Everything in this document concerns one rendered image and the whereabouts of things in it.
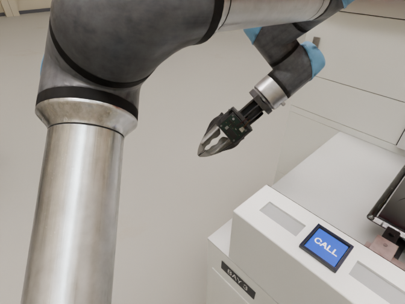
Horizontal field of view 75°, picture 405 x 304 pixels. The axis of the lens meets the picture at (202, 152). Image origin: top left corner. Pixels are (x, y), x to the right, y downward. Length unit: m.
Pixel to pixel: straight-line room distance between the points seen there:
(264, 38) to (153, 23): 0.38
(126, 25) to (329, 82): 0.81
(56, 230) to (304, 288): 0.34
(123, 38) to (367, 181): 0.72
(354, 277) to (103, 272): 0.32
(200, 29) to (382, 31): 0.68
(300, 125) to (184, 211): 0.95
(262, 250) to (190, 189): 1.42
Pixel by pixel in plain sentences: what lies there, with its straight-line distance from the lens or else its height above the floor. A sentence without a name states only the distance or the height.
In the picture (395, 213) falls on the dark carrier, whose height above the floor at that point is 0.90.
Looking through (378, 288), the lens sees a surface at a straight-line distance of 0.45.
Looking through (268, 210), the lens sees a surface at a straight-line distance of 0.47.
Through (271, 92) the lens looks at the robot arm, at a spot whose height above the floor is 1.06.
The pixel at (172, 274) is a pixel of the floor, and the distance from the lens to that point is 1.49.
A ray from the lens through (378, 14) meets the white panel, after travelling 0.91.
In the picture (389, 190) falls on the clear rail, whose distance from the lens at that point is 0.69.
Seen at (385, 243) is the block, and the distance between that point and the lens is 0.57.
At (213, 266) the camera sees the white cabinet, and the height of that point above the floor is 0.73.
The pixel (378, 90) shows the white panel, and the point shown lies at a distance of 0.94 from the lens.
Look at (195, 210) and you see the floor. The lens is 1.72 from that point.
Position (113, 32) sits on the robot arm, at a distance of 0.26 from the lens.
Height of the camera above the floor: 1.31
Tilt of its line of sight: 37 degrees down
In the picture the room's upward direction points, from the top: straight up
